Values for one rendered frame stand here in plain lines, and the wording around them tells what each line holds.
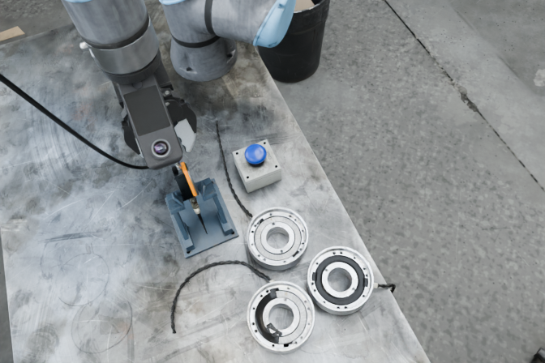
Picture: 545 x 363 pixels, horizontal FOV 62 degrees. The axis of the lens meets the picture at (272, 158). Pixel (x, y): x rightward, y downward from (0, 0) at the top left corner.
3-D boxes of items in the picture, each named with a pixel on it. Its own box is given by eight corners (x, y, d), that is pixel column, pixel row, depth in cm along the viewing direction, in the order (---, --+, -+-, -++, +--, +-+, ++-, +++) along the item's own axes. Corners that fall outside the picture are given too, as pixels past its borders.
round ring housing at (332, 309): (304, 313, 73) (304, 306, 70) (309, 251, 78) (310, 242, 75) (369, 321, 72) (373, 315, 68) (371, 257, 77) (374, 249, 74)
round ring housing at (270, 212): (320, 242, 79) (321, 233, 76) (278, 285, 76) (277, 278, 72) (277, 205, 83) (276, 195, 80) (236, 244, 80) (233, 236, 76)
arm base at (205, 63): (165, 44, 106) (152, 11, 98) (225, 25, 109) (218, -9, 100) (182, 90, 99) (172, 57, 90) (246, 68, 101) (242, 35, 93)
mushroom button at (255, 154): (271, 169, 84) (269, 155, 80) (251, 177, 84) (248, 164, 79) (263, 153, 86) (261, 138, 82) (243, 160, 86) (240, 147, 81)
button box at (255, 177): (282, 179, 86) (281, 167, 82) (247, 193, 85) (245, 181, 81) (266, 147, 90) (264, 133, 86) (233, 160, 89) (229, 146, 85)
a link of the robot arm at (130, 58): (158, 36, 47) (82, 61, 46) (169, 66, 51) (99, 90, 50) (139, -7, 51) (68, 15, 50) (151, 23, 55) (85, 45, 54)
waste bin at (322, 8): (339, 74, 203) (348, -4, 167) (270, 99, 198) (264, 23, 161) (306, 27, 220) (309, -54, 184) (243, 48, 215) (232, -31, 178)
